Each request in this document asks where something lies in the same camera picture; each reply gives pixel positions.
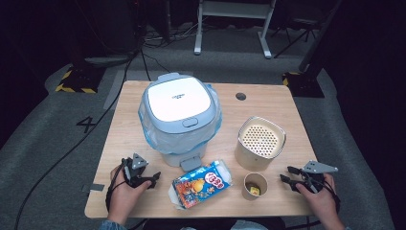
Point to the white metal desk frame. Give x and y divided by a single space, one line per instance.
234 9

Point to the person's left hand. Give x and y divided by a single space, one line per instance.
123 195

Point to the white and blue pedal bin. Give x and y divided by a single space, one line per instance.
178 99

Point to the yellow wrapper piece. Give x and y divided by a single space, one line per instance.
254 191

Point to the perforated metal canister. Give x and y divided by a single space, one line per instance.
252 159

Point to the grey tape piece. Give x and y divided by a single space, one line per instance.
94 187

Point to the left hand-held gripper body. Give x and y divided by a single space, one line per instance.
137 162

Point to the blue snack bag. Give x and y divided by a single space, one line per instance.
198 187

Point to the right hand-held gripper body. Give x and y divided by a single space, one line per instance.
319 172

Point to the black tripod stand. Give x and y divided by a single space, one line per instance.
297 35

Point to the black base with striped tape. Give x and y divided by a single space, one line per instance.
81 80
304 84

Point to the person's right hand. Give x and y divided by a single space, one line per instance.
319 201

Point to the brown paper cup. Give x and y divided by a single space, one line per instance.
246 191

